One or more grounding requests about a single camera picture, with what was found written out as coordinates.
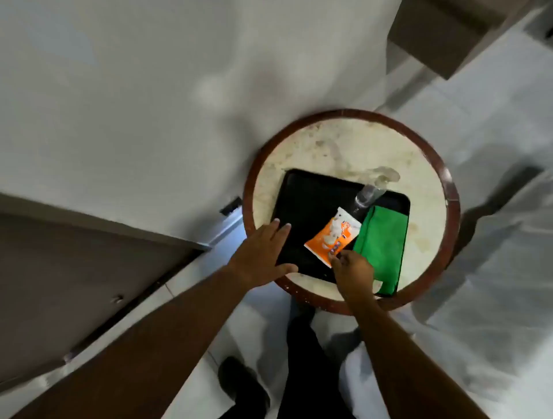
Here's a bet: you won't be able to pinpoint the person's left hand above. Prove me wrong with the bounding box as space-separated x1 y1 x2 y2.
226 218 300 289

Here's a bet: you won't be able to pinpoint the person's right forearm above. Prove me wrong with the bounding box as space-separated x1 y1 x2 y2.
345 295 490 419

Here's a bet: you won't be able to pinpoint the round marble table wooden rim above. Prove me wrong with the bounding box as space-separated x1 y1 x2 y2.
241 108 461 316

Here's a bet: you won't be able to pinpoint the person's black shoe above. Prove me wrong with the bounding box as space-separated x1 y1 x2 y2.
217 356 271 419

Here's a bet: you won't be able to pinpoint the person's right hand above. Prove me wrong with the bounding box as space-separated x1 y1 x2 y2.
328 249 376 311

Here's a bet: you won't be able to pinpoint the orange wet wipe packet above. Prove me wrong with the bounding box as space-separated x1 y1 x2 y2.
304 207 362 269

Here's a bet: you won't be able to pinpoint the black rectangular tray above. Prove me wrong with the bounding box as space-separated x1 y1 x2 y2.
271 168 411 288

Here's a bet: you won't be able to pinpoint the small black wall fixture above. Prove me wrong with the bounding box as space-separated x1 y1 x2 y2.
219 196 244 216

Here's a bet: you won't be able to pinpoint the person's left forearm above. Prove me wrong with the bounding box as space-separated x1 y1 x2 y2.
8 263 270 419

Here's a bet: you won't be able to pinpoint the brown wooden door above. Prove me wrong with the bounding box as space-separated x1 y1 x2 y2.
0 211 204 391

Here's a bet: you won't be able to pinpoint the clear plastic bottle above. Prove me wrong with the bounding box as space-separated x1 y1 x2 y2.
350 183 388 219

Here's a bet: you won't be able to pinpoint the person's black trousers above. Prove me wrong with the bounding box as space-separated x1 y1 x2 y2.
275 302 360 419

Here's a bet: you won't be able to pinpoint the green cloth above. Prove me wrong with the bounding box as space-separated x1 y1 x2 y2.
352 205 410 298

